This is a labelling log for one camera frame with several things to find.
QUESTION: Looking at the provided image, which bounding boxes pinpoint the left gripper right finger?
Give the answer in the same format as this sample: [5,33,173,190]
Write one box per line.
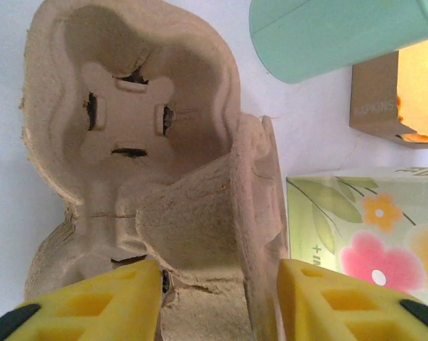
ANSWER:
[277,258,428,341]

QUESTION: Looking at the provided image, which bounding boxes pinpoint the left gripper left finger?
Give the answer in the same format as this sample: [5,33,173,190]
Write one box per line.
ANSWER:
[0,259,164,341]

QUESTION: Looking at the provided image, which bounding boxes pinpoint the white flower print paper bag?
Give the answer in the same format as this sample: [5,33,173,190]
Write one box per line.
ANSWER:
[286,166,428,306]

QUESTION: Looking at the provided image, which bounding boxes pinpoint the yellow paper napkins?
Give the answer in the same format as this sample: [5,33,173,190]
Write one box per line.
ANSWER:
[397,35,428,143]

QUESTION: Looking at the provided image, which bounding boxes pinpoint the cardboard napkin box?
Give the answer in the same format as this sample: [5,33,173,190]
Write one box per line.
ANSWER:
[349,49,428,149]

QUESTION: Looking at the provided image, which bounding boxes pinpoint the mint green utensil cup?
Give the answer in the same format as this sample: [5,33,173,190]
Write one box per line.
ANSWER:
[248,0,428,85]

